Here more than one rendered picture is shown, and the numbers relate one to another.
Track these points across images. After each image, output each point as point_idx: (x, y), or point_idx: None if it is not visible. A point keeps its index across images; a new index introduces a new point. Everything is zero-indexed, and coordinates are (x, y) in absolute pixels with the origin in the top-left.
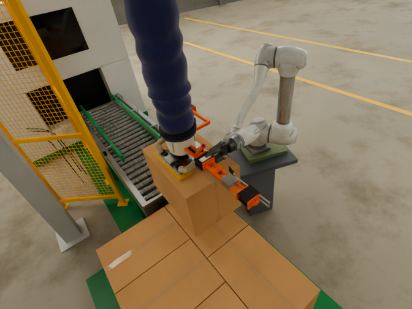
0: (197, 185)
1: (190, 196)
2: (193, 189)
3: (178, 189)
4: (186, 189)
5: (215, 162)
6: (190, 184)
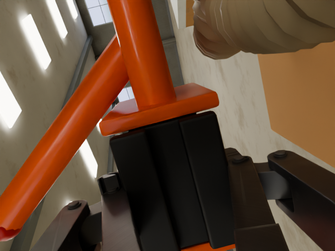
0: (307, 117)
1: (281, 135)
2: (291, 117)
3: (258, 59)
4: (275, 92)
5: (288, 209)
6: (289, 78)
